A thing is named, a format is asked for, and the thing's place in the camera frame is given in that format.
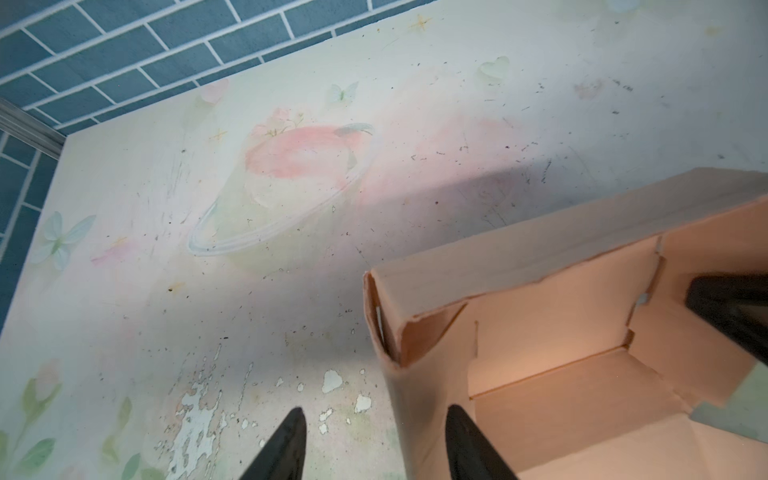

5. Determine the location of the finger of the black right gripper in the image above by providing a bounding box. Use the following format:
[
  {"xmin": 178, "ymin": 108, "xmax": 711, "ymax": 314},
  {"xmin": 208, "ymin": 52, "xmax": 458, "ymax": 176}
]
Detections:
[{"xmin": 685, "ymin": 274, "xmax": 767, "ymax": 365}]

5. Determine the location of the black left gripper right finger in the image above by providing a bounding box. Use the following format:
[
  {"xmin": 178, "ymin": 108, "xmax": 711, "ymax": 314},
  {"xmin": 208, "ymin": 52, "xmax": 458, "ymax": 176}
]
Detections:
[{"xmin": 445, "ymin": 404, "xmax": 518, "ymax": 480}]

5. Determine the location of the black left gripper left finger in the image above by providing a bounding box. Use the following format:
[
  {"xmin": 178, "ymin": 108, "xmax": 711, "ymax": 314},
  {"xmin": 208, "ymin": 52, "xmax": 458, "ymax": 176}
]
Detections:
[{"xmin": 240, "ymin": 407, "xmax": 307, "ymax": 480}]

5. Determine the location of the pink cardboard paper box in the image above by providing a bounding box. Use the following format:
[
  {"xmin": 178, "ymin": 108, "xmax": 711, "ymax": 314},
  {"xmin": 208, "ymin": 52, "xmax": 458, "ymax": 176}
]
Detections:
[{"xmin": 364, "ymin": 168, "xmax": 767, "ymax": 479}]

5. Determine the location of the aluminium corner frame post left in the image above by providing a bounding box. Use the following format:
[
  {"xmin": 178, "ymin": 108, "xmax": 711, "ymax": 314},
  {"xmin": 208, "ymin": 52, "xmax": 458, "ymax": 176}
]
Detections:
[{"xmin": 0, "ymin": 99, "xmax": 66, "ymax": 159}]

